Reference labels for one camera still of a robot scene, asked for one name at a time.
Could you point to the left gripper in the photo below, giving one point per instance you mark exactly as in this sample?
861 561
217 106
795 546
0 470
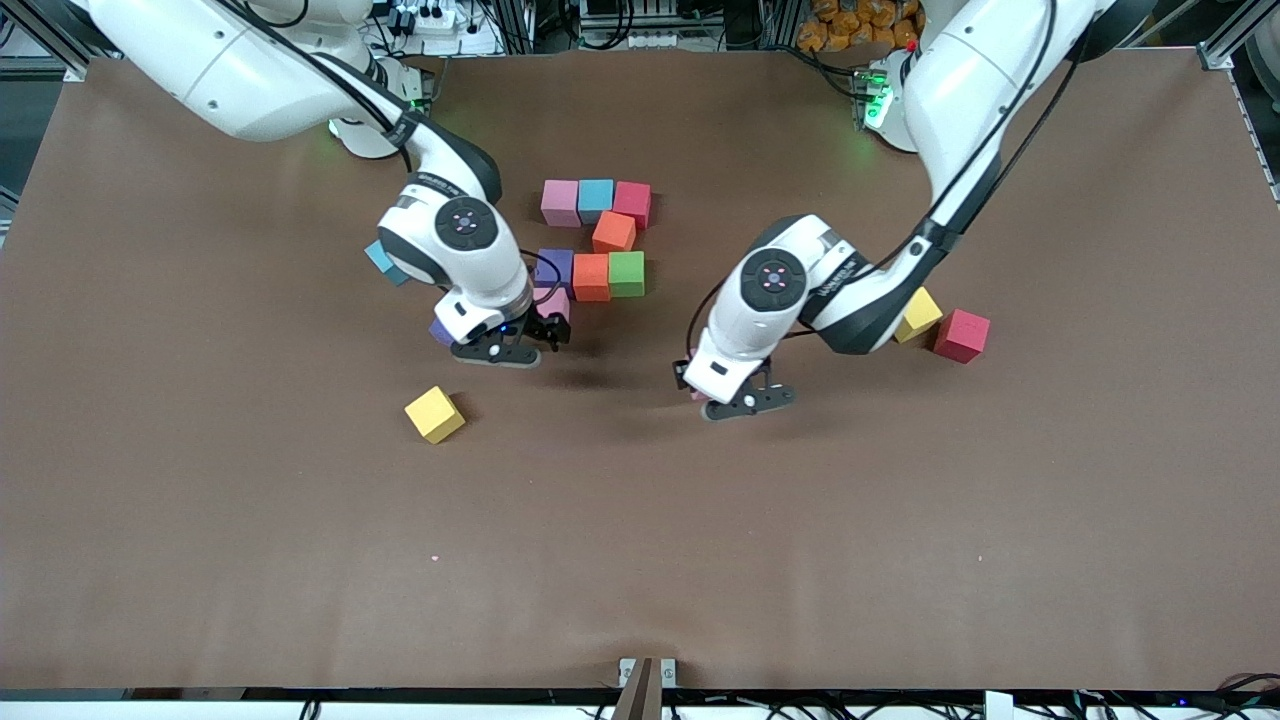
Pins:
678 376

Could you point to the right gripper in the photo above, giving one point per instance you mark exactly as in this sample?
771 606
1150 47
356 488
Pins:
549 327

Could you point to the pink foam cube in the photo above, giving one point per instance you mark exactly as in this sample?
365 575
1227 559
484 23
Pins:
553 300
698 394
560 203

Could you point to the purple foam cube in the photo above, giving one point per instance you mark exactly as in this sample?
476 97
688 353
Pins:
555 268
440 332

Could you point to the orange foam cube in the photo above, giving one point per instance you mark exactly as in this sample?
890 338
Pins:
614 232
591 277

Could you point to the green foam cube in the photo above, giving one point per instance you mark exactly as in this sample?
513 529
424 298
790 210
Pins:
627 274

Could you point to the cyan foam cube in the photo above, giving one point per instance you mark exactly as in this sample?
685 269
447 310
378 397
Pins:
380 262
596 200

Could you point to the yellow foam cube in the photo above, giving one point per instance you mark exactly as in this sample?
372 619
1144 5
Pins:
922 313
434 414

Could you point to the red foam cube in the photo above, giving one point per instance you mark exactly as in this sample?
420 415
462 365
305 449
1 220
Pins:
632 204
961 335

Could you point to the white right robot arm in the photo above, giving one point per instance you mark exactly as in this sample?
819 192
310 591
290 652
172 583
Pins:
250 70

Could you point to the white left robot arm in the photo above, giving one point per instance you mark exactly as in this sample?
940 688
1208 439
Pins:
960 90

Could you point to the white socket strip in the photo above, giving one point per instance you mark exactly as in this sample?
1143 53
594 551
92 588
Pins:
640 40

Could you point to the white power strip with plugs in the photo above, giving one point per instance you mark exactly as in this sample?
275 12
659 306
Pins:
440 22

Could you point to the bag of orange snacks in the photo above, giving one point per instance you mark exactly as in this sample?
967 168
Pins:
850 25

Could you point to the small metal bracket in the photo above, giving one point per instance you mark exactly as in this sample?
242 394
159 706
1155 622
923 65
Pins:
648 690

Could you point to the aluminium frame rail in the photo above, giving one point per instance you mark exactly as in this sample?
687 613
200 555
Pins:
1240 30
40 62

